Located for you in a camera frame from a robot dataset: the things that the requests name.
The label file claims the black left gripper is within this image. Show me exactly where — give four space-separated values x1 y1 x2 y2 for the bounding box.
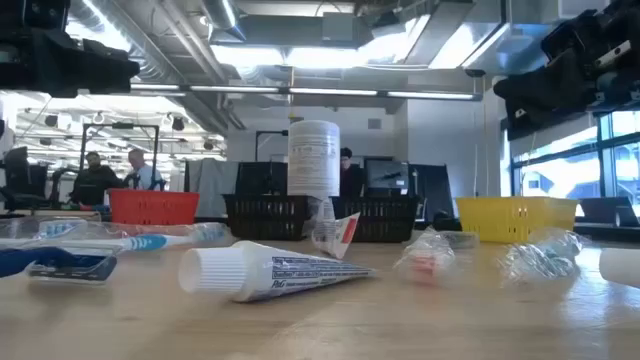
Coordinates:
0 0 141 99

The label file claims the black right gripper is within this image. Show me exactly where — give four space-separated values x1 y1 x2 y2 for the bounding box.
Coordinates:
493 0 640 142

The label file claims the clear toothbrush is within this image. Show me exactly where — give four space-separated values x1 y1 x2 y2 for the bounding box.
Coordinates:
497 225 591 289

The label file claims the clear silver packet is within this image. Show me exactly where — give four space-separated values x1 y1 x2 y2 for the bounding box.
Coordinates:
439 230 480 250

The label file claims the blue toothbrush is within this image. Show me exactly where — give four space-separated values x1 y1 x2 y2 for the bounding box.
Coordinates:
0 217 91 241
29 222 232 254

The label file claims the dark blue disposable razor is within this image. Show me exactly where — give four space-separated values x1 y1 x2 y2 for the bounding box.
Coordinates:
0 246 119 286

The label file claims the red toothbrush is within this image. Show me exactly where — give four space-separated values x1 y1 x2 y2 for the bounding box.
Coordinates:
392 227 459 289

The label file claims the white toothpaste tube blue print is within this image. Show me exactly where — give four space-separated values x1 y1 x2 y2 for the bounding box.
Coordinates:
177 239 376 304

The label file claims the white tube red end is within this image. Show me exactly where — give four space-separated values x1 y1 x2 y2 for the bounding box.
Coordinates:
305 197 361 260

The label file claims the large glass window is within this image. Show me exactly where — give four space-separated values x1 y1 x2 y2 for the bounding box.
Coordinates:
508 109 640 211

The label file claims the person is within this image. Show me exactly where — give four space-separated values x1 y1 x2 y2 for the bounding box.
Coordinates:
339 147 366 199
124 148 166 191
69 151 124 206

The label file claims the yellow plastic basket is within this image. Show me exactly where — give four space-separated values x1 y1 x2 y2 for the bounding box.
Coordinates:
454 196 580 245

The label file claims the black angled panel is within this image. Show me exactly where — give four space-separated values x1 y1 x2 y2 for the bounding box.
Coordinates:
578 196 640 229

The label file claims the black office chair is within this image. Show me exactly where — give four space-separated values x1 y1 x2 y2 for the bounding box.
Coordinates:
0 146 50 211

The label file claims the red plastic basket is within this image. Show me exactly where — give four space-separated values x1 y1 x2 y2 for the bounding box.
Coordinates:
108 188 200 226

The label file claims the black upright panel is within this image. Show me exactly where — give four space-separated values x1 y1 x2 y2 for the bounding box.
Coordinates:
409 163 455 221
234 161 290 196

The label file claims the grey draped cloth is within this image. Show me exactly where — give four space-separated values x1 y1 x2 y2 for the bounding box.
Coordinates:
185 158 239 219

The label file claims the black computer monitor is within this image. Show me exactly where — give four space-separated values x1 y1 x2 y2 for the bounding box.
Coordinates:
363 158 411 197

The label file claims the white tube purple print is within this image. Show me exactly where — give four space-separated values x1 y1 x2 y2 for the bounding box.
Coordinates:
598 247 640 290

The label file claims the black plastic basket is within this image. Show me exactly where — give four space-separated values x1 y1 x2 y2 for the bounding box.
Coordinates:
329 195 421 244
222 193 314 242

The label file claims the long light bar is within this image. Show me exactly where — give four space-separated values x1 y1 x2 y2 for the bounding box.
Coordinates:
129 82 484 102

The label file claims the white wipes canister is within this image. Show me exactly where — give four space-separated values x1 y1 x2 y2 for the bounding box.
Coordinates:
287 119 341 201

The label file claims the black metal gantry frame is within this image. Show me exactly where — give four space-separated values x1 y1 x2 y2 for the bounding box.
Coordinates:
254 129 290 163
78 122 161 191

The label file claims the silver ventilation duct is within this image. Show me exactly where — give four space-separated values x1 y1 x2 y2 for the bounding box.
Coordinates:
199 0 247 42

